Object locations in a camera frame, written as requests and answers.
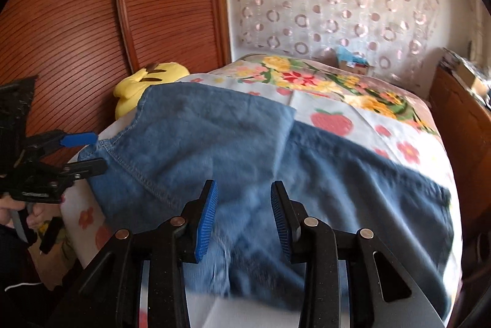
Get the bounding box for cardboard box with clutter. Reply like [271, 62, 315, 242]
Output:
[441, 47, 491, 98]

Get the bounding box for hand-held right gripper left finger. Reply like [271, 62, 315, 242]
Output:
[67, 179, 219, 328]

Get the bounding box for long wooden cabinet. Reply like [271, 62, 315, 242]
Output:
[427, 65, 491, 221]

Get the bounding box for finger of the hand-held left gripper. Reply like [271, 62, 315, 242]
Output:
[42, 158, 109, 192]
[23, 131, 98, 160]

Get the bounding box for bed with floral sheet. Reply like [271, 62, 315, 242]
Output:
[57, 52, 461, 328]

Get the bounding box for blue denim pants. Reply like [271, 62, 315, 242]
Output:
[78, 84, 453, 325]

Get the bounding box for person's dark clothing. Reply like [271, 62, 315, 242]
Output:
[0, 224, 83, 328]

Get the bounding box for small cardboard box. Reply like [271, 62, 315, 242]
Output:
[338, 57, 371, 76]

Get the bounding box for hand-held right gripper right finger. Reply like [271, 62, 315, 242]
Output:
[270, 181, 442, 328]

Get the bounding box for light blue cloth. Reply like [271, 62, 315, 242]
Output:
[337, 46, 365, 62]

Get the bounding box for wooden slatted wardrobe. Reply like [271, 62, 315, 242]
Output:
[0, 0, 233, 175]

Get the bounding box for yellow plush toy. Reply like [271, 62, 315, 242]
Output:
[114, 62, 190, 119]

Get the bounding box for person's left hand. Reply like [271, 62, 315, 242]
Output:
[0, 195, 44, 236]

